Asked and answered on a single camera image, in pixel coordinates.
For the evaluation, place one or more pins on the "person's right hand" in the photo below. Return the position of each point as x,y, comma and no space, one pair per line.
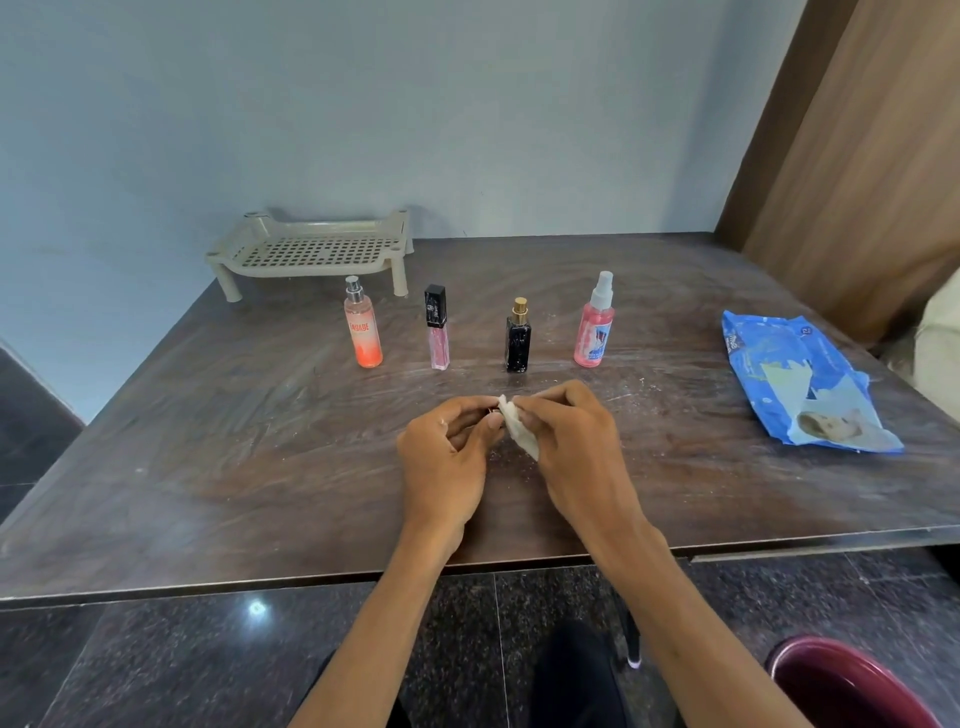
581,457

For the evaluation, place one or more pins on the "person's left hand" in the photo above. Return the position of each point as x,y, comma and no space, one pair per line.
439,471

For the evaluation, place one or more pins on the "person's right thumb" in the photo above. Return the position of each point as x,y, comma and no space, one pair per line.
534,421

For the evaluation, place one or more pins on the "person's left thumb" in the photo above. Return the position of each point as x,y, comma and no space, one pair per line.
484,431

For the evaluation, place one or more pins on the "white wet wipe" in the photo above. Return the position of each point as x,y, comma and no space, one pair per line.
519,426

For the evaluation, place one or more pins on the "person's left forearm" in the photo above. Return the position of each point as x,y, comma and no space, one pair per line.
375,637

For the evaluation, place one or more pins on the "person's right forearm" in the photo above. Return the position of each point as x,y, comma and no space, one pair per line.
690,637

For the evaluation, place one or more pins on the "black perfume bottle gold cap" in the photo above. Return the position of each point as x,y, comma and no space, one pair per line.
518,339

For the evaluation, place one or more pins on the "pink lip gloss tube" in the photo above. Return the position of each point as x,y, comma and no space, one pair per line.
437,330

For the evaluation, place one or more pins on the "pink spray bottle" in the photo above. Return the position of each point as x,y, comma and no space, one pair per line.
595,324

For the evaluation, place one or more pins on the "orange spray bottle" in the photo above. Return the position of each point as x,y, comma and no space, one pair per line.
363,328

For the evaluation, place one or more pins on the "beige plastic rack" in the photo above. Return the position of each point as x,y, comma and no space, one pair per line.
311,251

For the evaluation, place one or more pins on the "blue wet wipes pack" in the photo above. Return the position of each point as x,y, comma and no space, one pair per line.
802,379

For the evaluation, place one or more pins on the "maroon plastic bucket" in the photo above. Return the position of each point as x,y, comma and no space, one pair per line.
840,686

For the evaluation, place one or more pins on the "cream cushion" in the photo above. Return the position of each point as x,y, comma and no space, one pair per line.
937,345

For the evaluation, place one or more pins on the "brown wooden door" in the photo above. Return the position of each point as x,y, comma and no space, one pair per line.
847,150

